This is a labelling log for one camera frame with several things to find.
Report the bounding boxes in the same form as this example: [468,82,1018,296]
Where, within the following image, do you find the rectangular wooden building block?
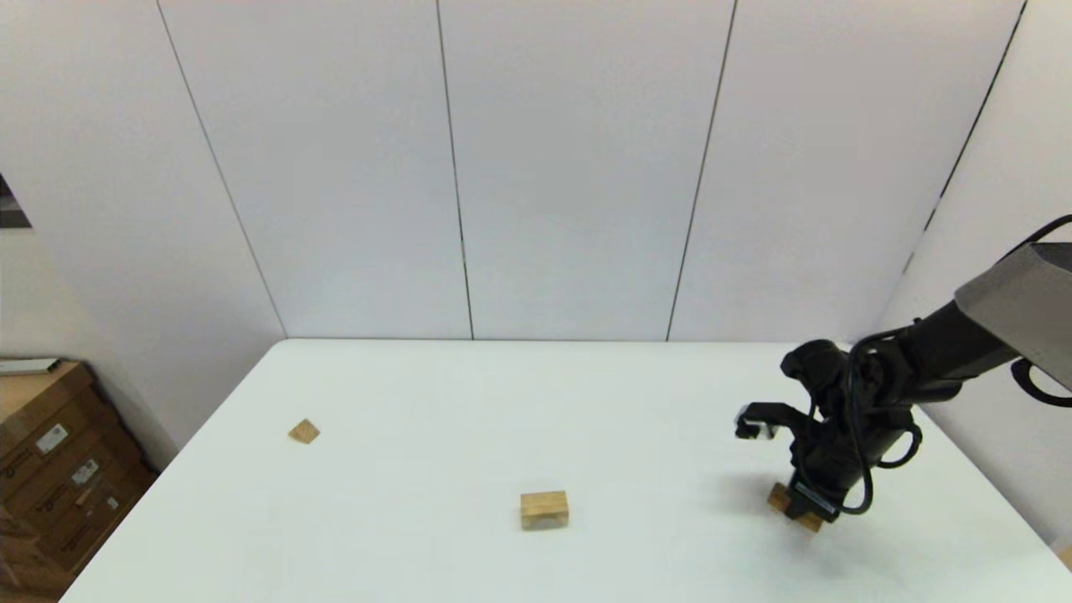
[768,482,826,534]

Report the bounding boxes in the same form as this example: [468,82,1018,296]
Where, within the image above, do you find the arched wooden building block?
[520,491,570,531]

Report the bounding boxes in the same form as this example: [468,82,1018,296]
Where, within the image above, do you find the brown cardboard box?
[0,507,80,600]
[0,362,100,453]
[0,402,160,570]

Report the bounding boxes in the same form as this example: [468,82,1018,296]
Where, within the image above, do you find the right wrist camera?
[734,403,795,441]

